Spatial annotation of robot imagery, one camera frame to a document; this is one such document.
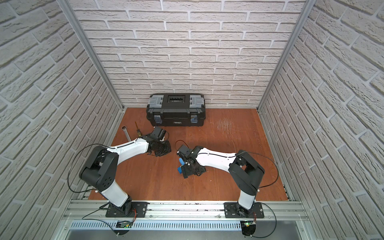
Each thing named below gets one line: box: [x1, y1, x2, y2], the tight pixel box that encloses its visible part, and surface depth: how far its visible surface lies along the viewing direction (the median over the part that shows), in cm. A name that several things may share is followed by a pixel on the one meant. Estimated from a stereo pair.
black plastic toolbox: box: [146, 93, 206, 127], surface depth 100 cm
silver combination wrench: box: [121, 125, 132, 142], surface depth 106 cm
